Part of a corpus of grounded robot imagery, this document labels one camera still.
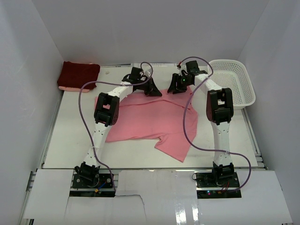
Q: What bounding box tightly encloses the white perforated plastic basket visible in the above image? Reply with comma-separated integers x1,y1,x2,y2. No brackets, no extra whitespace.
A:
207,60,256,110

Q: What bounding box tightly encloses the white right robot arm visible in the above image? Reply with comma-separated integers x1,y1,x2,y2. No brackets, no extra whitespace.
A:
167,60,234,185

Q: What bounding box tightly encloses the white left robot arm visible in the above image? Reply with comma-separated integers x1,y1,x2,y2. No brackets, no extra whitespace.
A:
75,66,162,187

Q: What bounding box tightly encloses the white paper strip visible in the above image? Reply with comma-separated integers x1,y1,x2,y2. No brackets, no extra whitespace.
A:
131,63,176,68

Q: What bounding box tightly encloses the folded dark red t-shirt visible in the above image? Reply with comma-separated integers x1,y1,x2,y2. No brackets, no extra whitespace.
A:
57,61,100,89

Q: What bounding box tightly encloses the folded light pink t-shirt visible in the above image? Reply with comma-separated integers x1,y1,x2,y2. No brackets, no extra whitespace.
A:
58,86,90,93

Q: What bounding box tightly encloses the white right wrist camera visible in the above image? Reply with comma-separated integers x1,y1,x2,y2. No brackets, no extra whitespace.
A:
177,62,188,76

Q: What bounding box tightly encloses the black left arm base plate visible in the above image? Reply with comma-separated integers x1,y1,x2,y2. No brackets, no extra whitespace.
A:
69,173,115,198

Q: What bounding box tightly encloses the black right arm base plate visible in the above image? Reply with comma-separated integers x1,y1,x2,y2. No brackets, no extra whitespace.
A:
192,172,242,199

